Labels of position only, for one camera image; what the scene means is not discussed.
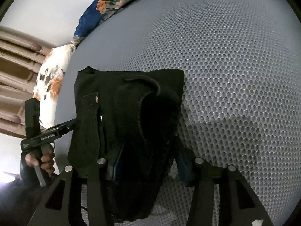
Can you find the beige curtain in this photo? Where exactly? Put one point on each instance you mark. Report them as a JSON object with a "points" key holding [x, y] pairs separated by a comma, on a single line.
{"points": [[22, 56]]}

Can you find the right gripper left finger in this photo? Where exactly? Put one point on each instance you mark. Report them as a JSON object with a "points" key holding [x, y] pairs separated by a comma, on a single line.
{"points": [[62, 203]]}

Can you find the grey mesh mattress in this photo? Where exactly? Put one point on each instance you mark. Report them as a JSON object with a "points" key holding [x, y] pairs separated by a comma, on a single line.
{"points": [[241, 60]]}

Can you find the black pants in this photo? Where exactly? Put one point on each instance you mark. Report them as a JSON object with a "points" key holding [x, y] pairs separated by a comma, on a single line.
{"points": [[123, 141]]}

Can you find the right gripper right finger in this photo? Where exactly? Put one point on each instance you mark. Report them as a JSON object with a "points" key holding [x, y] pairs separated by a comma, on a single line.
{"points": [[223, 192]]}

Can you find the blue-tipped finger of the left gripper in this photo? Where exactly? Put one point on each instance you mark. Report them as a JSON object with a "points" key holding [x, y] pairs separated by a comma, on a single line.
{"points": [[64, 128]]}

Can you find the white floral pillow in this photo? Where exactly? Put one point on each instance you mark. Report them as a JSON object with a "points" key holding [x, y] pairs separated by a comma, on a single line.
{"points": [[49, 82]]}

